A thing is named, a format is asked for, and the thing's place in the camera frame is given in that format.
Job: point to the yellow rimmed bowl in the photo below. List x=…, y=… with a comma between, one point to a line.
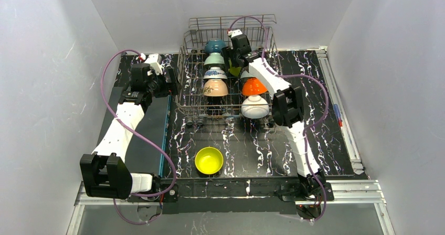
x=209, y=161

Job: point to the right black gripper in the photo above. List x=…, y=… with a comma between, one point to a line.
x=230, y=57

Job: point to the tan interior dark bowl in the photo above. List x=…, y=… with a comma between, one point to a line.
x=214, y=45

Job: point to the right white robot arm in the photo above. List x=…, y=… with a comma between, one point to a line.
x=287, y=100

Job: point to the pale green shallow bowl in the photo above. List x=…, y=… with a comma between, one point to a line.
x=246, y=75

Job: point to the blue floral bowl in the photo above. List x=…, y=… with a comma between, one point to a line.
x=215, y=73

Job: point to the blue red marker pen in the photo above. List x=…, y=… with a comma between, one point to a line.
x=338, y=114

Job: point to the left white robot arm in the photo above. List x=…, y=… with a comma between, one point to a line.
x=104, y=172

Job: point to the grey wire dish rack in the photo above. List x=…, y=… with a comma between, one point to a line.
x=191, y=102

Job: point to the white ribbed bowl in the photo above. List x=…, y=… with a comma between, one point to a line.
x=254, y=107

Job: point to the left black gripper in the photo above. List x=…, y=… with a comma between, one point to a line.
x=170, y=81

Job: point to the white square bowl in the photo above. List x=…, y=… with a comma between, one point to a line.
x=234, y=71

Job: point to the orange striped bowl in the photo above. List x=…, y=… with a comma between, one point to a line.
x=253, y=86

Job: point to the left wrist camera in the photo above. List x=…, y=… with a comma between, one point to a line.
x=155, y=62

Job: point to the cream white round bowl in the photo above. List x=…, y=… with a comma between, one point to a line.
x=215, y=88

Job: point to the green celadon bowl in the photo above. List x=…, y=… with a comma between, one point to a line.
x=214, y=58

